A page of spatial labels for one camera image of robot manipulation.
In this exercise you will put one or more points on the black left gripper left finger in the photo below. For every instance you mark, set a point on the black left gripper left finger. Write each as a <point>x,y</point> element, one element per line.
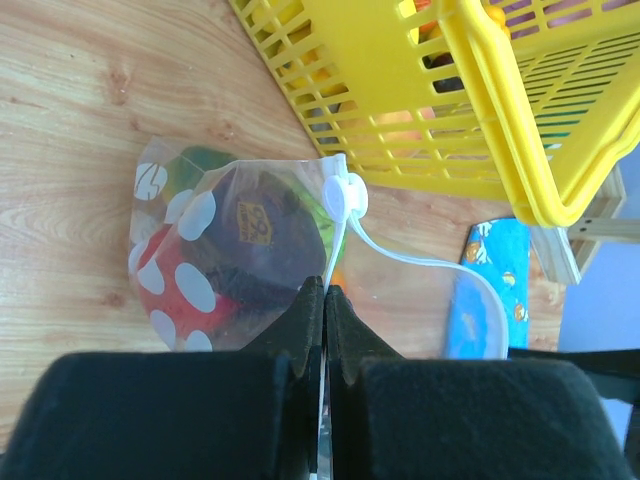
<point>246,414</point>

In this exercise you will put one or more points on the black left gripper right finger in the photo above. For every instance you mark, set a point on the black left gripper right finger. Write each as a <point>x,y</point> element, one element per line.
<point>399,418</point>

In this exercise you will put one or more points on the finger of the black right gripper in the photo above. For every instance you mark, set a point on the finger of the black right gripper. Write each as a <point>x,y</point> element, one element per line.
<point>614,373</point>

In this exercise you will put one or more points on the red apple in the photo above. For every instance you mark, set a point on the red apple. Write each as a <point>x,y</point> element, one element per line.
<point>172,316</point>

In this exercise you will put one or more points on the clear polka dot zip bag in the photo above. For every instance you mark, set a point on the clear polka dot zip bag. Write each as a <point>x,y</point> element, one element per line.
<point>403,295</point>

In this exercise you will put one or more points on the dark purple mangosteen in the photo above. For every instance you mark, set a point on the dark purple mangosteen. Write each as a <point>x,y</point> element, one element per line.
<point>263,242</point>

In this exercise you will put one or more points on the green mango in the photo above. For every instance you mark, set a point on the green mango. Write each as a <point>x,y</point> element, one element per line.
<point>185,171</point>

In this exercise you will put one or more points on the orange persimmon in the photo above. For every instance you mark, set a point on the orange persimmon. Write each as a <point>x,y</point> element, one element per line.
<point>339,279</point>

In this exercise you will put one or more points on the wooden clothes rack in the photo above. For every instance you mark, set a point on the wooden clothes rack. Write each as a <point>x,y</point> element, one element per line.
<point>564,254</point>

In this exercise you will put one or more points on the blue cartoon cloth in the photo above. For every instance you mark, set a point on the blue cartoon cloth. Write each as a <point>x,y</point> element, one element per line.
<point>499,251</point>

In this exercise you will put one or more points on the yellow plastic basket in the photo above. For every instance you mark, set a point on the yellow plastic basket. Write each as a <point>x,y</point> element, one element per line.
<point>535,101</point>

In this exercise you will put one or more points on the peach fruit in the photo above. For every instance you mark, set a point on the peach fruit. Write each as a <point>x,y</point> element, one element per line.
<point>390,134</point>

